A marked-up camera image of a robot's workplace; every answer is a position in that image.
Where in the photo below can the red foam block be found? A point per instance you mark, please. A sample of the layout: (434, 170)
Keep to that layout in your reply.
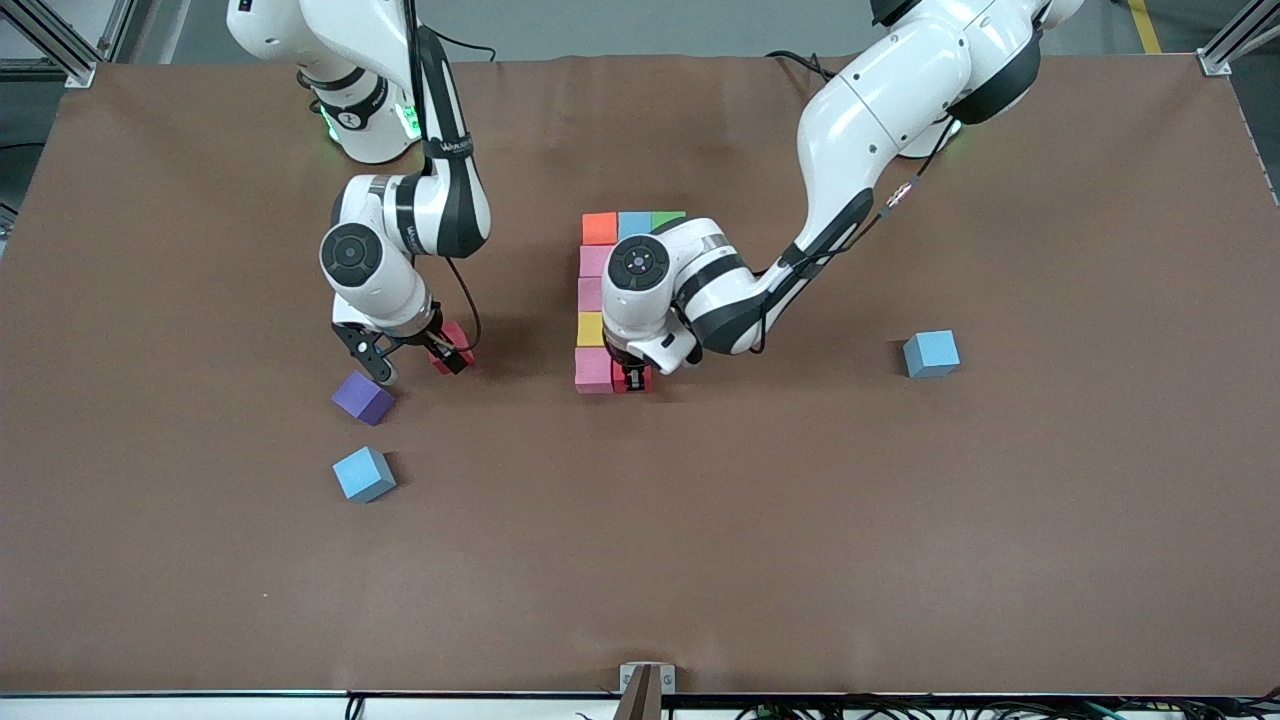
(616, 381)
(458, 336)

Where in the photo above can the pink foam block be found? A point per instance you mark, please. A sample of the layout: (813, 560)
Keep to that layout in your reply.
(592, 261)
(593, 369)
(589, 294)

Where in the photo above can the yellow foam block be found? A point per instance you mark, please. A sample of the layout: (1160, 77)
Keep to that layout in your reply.
(590, 329)

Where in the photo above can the orange foam block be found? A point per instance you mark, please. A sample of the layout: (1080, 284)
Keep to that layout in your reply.
(600, 229)

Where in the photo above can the greyish blue foam block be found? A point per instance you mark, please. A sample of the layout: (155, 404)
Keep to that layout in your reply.
(633, 222)

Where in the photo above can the green foam block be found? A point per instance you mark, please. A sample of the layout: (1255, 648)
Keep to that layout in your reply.
(668, 216)

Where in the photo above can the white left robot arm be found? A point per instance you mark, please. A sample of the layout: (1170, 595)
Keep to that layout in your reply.
(880, 100)

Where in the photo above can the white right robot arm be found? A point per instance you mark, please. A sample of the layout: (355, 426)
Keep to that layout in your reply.
(385, 290)

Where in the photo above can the purple foam block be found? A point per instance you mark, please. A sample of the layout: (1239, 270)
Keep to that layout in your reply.
(361, 396)

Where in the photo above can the light blue foam block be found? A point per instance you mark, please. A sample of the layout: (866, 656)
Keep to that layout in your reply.
(363, 474)
(931, 353)

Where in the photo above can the brown table cover sheet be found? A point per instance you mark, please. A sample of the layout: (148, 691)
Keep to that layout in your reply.
(640, 560)

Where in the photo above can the yellow floor tape strip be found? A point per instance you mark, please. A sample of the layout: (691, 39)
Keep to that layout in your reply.
(1147, 30)

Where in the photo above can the grey metal edge bracket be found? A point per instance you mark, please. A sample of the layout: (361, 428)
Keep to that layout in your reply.
(668, 678)

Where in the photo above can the brown post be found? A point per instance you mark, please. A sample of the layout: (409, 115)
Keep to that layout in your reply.
(640, 700)

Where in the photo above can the white table edge rail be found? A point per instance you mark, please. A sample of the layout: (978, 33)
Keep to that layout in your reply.
(200, 708)

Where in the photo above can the aluminium frame profile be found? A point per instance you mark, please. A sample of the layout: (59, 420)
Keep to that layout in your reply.
(78, 70)
(1215, 62)

